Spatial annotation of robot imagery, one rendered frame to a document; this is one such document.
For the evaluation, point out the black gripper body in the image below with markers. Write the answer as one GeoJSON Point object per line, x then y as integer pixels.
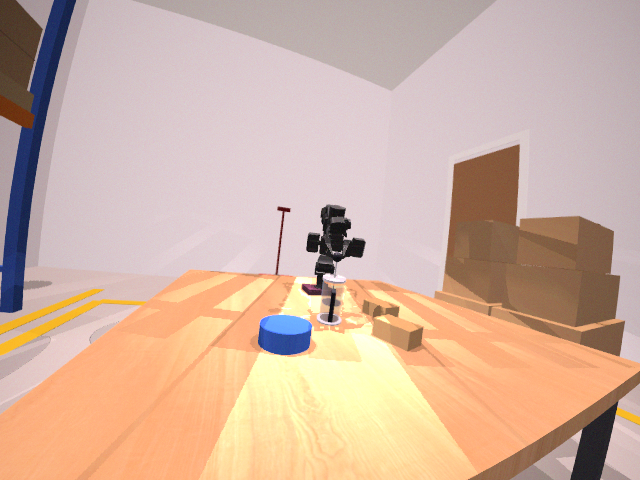
{"type": "Point", "coordinates": [336, 243]}

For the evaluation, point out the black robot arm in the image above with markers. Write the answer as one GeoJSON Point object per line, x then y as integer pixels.
{"type": "Point", "coordinates": [333, 221]}

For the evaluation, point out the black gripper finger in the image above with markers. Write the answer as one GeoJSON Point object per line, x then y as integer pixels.
{"type": "Point", "coordinates": [325, 247]}
{"type": "Point", "coordinates": [346, 251]}

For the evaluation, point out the glass coffee press with black plunger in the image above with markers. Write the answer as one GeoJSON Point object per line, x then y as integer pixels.
{"type": "Point", "coordinates": [332, 297]}

